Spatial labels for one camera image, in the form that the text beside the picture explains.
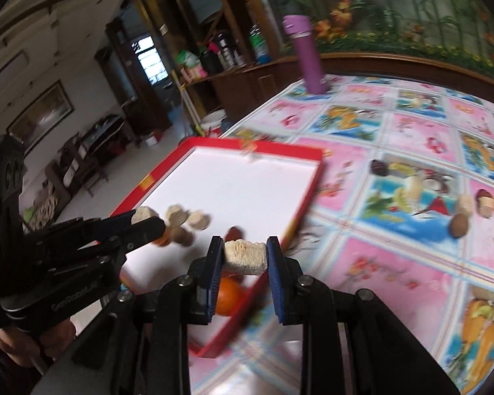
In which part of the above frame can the framed wall picture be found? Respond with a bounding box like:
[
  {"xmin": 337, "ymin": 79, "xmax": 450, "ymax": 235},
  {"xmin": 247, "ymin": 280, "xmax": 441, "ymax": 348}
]
[{"xmin": 6, "ymin": 80, "xmax": 75, "ymax": 155}]

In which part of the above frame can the white plastic bucket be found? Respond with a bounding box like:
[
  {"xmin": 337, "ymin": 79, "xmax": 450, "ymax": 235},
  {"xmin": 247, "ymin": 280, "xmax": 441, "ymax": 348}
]
[{"xmin": 198, "ymin": 111, "xmax": 227, "ymax": 138}]

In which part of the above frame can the red cardboard box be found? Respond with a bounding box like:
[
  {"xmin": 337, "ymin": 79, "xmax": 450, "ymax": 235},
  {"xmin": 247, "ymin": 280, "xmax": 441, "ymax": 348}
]
[{"xmin": 111, "ymin": 136, "xmax": 326, "ymax": 358}]

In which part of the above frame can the person's left hand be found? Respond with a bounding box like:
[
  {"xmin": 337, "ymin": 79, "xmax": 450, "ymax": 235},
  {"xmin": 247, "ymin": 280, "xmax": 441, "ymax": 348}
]
[{"xmin": 0, "ymin": 319, "xmax": 77, "ymax": 368}]

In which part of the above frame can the green pink carton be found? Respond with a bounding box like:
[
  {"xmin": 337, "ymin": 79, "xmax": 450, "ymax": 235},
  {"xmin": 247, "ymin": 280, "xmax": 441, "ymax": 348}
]
[{"xmin": 179, "ymin": 49, "xmax": 207, "ymax": 81}]

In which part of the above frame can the dark side table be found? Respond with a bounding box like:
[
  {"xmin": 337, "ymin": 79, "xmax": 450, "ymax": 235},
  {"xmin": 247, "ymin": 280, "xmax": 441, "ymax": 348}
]
[{"xmin": 58, "ymin": 115, "xmax": 129, "ymax": 192}]

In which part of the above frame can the purple thermos bottle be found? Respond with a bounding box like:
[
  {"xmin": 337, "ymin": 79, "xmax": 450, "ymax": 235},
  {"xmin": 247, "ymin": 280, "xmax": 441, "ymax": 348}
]
[{"xmin": 282, "ymin": 14, "xmax": 329, "ymax": 95}]

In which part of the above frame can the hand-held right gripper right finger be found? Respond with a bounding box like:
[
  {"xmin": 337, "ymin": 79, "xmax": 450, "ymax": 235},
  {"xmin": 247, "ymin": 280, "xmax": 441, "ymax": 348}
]
[{"xmin": 267, "ymin": 236, "xmax": 457, "ymax": 395}]

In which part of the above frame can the green capped plastic bottle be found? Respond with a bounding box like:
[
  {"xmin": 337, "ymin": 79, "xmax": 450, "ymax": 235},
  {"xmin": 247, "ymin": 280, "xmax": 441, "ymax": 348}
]
[{"xmin": 249, "ymin": 25, "xmax": 271, "ymax": 65}]

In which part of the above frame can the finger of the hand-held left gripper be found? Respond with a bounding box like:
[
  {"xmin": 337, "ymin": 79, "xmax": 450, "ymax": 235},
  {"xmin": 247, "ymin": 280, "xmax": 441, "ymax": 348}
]
[
  {"xmin": 101, "ymin": 218, "xmax": 167, "ymax": 266},
  {"xmin": 25, "ymin": 211, "xmax": 137, "ymax": 251}
]

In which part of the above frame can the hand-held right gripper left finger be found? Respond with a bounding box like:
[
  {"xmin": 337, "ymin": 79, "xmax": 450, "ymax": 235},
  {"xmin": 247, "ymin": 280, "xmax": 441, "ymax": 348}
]
[{"xmin": 31, "ymin": 236, "xmax": 226, "ymax": 395}]

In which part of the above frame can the large orange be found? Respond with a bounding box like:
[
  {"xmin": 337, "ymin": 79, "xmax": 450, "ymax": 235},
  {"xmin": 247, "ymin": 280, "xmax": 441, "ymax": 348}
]
[{"xmin": 216, "ymin": 277, "xmax": 246, "ymax": 317}]

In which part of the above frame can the framed floral mural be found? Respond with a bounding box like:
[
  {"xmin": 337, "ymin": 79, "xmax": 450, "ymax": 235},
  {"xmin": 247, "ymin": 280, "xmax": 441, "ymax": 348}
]
[{"xmin": 251, "ymin": 0, "xmax": 494, "ymax": 75}]

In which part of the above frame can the dark wooden cabinet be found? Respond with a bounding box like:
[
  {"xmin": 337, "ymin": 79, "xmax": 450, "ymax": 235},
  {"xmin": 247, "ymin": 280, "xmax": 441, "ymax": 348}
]
[{"xmin": 181, "ymin": 51, "xmax": 494, "ymax": 121}]

